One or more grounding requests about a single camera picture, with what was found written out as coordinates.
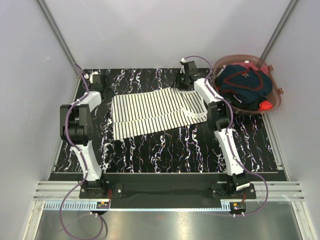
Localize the black white striped tank top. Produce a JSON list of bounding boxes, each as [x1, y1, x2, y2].
[[111, 87, 207, 141]]

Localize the aluminium frame rail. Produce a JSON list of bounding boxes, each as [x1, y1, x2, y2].
[[33, 181, 304, 201]]

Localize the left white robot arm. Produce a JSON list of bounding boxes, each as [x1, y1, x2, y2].
[[59, 72, 108, 198]]

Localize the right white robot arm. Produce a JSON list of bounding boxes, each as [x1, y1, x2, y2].
[[173, 58, 250, 199]]

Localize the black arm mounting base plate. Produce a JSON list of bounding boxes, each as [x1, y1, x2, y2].
[[48, 171, 257, 210]]

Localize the pink garment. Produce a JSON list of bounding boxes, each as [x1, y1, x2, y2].
[[232, 60, 269, 75]]

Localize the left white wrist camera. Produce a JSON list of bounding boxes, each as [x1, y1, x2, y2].
[[84, 71, 100, 81]]

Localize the right aluminium corner post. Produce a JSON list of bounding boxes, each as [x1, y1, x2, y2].
[[260, 0, 300, 61]]

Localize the navy tank top red trim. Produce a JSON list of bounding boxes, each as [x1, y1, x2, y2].
[[214, 64, 273, 104]]

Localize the orange red garment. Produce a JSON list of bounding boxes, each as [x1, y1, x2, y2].
[[258, 100, 274, 111]]

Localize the right small circuit board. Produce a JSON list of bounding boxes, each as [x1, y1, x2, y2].
[[230, 202, 247, 212]]

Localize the aluminium corner post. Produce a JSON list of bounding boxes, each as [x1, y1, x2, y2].
[[260, 0, 300, 61], [35, 0, 79, 75]]

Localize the left aluminium corner post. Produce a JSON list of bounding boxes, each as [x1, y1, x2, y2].
[[35, 0, 79, 75]]

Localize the small circuit board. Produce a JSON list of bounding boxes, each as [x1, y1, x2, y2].
[[230, 202, 247, 212], [96, 201, 110, 209]]

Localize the left small circuit board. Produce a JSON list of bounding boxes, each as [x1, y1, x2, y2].
[[96, 201, 110, 209]]

